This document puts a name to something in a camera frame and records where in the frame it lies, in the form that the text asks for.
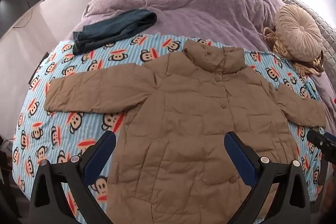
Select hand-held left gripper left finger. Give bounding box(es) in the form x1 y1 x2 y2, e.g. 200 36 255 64
28 131 117 224

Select beige round pleated cushion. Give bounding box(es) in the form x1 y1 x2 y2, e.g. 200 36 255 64
274 5 323 60

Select folded dark blue jeans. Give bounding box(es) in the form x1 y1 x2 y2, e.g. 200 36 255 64
72 9 158 56

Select tan puffer jacket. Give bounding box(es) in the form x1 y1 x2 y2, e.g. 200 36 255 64
44 40 327 224

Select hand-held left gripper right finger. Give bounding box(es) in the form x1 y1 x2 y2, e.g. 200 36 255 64
224 131 311 224

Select brown patterned cloth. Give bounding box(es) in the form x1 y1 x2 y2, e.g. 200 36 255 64
262 27 324 76

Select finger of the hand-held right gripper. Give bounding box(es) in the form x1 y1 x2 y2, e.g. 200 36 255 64
307 130 336 159

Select monkey print striped blanket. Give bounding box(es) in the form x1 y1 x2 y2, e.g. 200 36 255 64
12 33 328 215

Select purple duvet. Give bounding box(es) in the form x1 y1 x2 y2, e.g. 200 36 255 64
64 0 336 132

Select thin wall cable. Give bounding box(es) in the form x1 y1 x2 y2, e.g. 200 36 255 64
13 8 34 29

